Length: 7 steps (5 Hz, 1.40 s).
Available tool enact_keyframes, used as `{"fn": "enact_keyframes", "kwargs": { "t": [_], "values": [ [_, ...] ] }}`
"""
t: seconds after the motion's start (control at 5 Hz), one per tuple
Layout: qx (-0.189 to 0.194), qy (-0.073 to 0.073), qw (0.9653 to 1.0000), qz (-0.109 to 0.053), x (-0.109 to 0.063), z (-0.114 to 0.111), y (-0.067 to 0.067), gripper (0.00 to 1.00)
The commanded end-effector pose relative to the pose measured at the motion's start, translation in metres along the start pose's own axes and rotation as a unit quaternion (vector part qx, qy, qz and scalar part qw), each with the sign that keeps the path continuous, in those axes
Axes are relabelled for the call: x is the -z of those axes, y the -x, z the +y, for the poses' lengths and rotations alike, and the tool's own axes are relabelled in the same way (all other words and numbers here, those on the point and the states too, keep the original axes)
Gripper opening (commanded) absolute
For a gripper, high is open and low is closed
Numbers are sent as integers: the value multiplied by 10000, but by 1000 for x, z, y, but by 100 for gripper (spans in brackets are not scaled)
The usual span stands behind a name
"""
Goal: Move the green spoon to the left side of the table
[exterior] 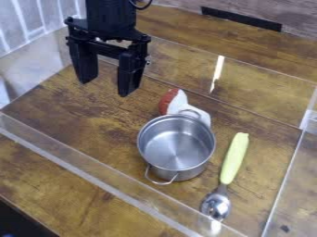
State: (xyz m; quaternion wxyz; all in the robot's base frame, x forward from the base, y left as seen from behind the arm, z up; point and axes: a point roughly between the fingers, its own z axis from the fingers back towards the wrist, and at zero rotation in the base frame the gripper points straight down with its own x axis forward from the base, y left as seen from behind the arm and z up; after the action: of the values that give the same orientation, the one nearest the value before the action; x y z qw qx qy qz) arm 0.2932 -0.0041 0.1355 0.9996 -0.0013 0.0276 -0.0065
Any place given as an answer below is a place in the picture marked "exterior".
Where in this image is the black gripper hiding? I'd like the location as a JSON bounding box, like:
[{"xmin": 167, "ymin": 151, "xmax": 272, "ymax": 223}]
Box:
[{"xmin": 64, "ymin": 0, "xmax": 150, "ymax": 97}]

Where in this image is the small steel pot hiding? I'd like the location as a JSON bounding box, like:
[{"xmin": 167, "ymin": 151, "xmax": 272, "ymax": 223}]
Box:
[{"xmin": 137, "ymin": 109, "xmax": 216, "ymax": 186}]

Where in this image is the green handled metal spoon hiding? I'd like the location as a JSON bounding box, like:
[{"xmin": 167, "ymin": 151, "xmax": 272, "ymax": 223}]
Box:
[{"xmin": 199, "ymin": 132, "xmax": 248, "ymax": 221}]

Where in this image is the red white toy mushroom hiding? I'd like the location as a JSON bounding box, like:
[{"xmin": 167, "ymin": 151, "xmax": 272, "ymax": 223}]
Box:
[{"xmin": 157, "ymin": 88, "xmax": 211, "ymax": 127}]

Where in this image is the black bar on table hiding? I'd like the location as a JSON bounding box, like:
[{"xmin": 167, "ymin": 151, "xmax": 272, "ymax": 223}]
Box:
[{"xmin": 200, "ymin": 6, "xmax": 282, "ymax": 31}]

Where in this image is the clear acrylic enclosure wall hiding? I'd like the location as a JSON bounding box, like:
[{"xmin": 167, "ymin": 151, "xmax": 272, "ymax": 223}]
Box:
[{"xmin": 0, "ymin": 39, "xmax": 317, "ymax": 237}]

